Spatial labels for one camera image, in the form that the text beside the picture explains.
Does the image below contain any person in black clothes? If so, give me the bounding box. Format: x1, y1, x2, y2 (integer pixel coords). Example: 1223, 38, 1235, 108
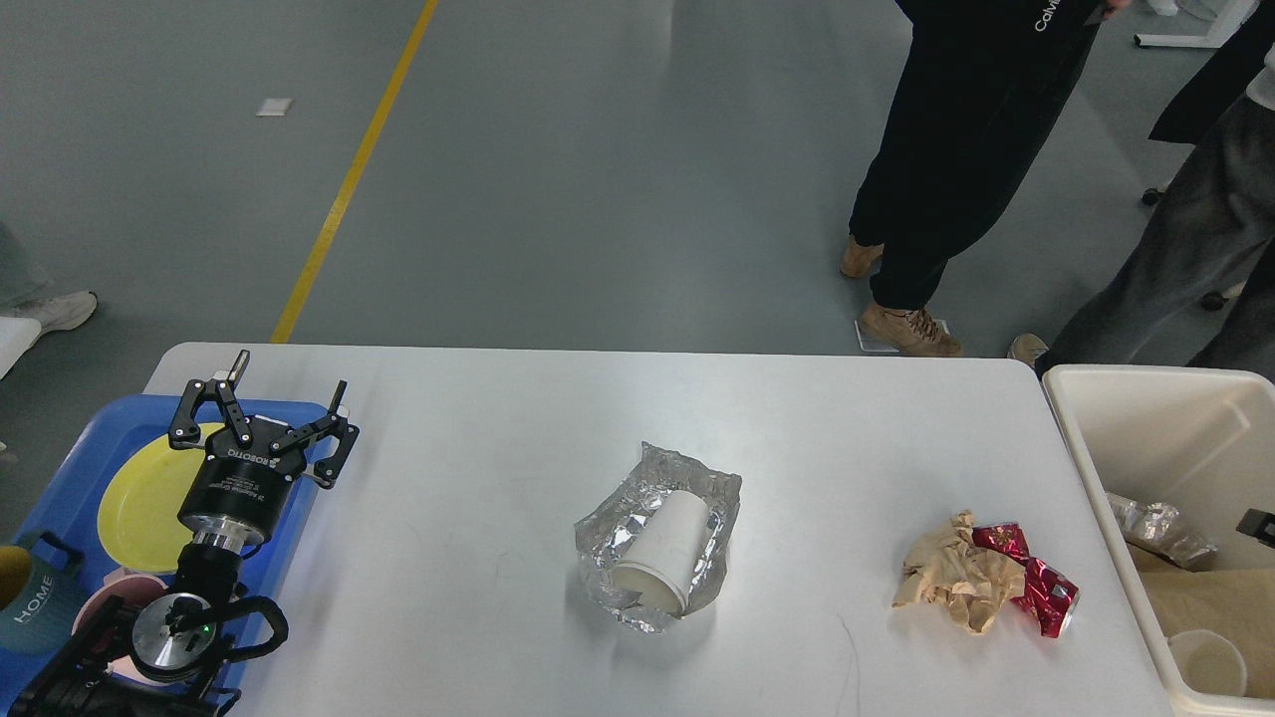
842, 1, 1125, 359

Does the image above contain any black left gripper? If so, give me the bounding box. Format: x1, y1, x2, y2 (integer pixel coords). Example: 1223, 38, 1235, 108
164, 350, 358, 549

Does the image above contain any red wrapper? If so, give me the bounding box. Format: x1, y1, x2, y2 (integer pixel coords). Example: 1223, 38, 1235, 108
972, 522, 1080, 638

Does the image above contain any white paper cup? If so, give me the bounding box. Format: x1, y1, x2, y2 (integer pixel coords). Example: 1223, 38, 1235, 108
609, 490, 710, 616
1167, 629, 1248, 697

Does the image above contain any person with white sneaker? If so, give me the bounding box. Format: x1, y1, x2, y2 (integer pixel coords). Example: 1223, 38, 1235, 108
0, 219, 99, 336

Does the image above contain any white furniture base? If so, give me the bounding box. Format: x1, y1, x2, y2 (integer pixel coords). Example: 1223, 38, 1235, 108
1130, 1, 1260, 50

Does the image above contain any yellow plastic plate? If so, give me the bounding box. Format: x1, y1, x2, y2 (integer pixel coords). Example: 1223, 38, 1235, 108
99, 436, 207, 575

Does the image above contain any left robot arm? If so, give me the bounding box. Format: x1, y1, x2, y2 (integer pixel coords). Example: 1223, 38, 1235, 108
3, 351, 360, 716

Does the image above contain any blue plastic tray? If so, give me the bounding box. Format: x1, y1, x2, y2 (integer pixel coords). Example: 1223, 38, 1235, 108
1, 394, 325, 716

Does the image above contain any brown paper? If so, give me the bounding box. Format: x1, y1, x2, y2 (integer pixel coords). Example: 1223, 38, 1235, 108
893, 510, 1025, 635

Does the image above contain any brown paper bag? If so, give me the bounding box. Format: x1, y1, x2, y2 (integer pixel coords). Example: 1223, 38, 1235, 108
1128, 546, 1274, 700

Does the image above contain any white side table corner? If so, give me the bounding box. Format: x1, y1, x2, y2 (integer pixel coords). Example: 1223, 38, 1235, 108
0, 316, 42, 379

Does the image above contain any cream plastic bin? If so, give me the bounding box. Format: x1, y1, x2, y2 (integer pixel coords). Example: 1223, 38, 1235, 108
1043, 364, 1274, 716

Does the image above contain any pink mug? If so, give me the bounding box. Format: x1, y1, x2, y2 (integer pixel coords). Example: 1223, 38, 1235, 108
70, 566, 168, 686

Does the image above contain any person in grey trousers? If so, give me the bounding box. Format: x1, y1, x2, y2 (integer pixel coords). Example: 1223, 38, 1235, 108
1006, 0, 1275, 381

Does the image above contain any teal green mug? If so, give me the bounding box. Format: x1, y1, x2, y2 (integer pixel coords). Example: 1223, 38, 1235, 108
1, 531, 91, 654

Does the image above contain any silver foil bag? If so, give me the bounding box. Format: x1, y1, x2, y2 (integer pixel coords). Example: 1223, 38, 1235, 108
1104, 492, 1219, 572

